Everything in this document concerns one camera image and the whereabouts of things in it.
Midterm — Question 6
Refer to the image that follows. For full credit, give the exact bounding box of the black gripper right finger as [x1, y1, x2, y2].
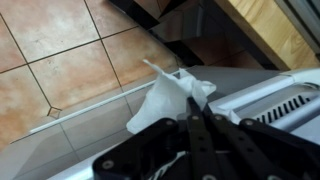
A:
[202, 103, 320, 180]

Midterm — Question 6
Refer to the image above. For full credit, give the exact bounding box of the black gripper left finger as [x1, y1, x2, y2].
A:
[92, 96, 218, 180]

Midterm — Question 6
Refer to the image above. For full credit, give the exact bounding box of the white tissue piece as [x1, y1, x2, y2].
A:
[125, 58, 242, 135]

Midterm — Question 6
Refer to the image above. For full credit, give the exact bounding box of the white electric stove oven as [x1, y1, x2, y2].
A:
[0, 64, 320, 180]

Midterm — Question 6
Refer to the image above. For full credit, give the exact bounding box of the light wooden table top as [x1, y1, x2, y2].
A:
[214, 0, 320, 71]

